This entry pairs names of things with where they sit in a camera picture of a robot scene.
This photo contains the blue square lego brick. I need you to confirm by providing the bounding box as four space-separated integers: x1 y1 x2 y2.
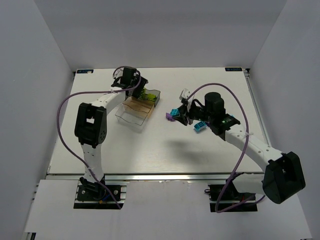
170 108 180 117

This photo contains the green printed lego brick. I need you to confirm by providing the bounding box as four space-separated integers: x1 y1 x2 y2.
146 93 157 102

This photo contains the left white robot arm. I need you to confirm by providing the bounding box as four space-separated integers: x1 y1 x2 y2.
74 66 148 188

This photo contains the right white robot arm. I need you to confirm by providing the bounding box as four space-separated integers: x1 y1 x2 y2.
173 89 306 204

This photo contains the purple arched lego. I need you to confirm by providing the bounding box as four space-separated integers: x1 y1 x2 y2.
165 112 175 122

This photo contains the grey translucent container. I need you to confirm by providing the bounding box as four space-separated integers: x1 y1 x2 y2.
139 88 161 107

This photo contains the blue printed lego brick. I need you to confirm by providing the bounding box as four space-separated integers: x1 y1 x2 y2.
193 121 207 133

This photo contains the clear translucent container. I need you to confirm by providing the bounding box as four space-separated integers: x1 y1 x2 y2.
115 104 149 133

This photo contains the right corner label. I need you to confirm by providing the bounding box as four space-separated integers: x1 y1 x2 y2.
224 67 243 72

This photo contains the corner label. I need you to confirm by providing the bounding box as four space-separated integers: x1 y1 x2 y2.
224 67 243 72
76 69 94 74

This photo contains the left corner label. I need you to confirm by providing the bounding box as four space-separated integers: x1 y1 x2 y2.
76 69 94 74

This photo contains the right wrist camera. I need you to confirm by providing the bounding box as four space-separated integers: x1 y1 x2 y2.
179 88 194 111

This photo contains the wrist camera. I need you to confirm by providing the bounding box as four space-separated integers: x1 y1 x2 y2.
112 67 124 80
179 88 194 111

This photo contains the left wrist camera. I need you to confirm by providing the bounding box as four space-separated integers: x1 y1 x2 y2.
112 67 124 80

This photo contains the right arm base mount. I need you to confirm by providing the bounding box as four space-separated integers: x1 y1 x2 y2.
204 184 258 213

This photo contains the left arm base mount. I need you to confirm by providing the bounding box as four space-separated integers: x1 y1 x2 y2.
73 177 126 210

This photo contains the aluminium table rail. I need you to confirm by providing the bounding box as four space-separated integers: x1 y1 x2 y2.
46 172 266 182

